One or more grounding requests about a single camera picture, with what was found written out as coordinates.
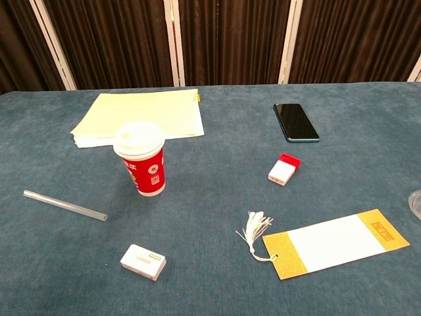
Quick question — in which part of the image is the transparent plastic straw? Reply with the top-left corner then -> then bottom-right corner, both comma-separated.
22,190 -> 109,223

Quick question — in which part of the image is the red paper cup white lid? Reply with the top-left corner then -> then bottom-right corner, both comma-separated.
112,120 -> 166,198

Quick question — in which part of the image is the blue felt table cloth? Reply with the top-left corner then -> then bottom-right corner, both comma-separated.
0,81 -> 421,316

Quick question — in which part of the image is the red and white small box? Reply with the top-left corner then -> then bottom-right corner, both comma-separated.
267,152 -> 302,187

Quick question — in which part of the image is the pale yellow paper stack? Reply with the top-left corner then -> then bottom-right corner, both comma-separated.
70,88 -> 205,149

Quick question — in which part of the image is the white bookmark tassel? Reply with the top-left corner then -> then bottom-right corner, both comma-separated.
235,211 -> 279,263

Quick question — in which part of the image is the black smartphone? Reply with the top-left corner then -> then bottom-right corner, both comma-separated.
272,103 -> 320,144

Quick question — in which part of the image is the yellow and white bookmark card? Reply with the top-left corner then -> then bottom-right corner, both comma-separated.
262,208 -> 410,281

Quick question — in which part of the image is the clear round plastic dish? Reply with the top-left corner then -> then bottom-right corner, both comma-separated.
407,189 -> 421,221

